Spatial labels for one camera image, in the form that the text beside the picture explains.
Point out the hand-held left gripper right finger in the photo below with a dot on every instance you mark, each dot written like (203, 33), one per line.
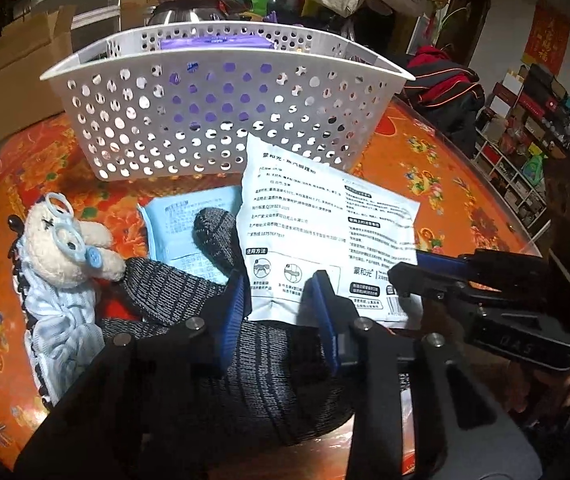
(326, 320)

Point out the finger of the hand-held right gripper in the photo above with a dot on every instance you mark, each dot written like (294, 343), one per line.
(415, 280)
(440, 259)

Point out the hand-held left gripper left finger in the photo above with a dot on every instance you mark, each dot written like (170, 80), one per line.
(231, 320)

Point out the grey knit glove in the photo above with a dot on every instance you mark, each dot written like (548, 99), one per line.
(275, 370)

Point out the white printed heat pack packet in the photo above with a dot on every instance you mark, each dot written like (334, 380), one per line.
(305, 220)

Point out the light blue packet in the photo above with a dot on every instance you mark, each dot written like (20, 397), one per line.
(175, 230)

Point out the cream teddy bear plush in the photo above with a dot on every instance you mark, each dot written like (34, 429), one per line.
(60, 255)

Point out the white perforated plastic basket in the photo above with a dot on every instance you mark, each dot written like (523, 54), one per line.
(165, 125)

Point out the orange floral tablecloth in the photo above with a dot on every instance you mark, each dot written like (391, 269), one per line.
(440, 185)

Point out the white storage shelf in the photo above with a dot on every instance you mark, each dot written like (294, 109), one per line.
(530, 125)

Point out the red and black jacket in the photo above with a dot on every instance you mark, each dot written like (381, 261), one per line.
(445, 85)

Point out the purple tissue pack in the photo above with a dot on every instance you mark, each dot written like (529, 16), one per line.
(215, 43)

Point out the large open cardboard box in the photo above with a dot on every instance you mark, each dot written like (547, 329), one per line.
(15, 75)

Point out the small cardboard box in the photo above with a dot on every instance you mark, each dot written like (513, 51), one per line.
(137, 5)

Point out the red wall poster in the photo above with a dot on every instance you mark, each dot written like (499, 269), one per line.
(547, 35)

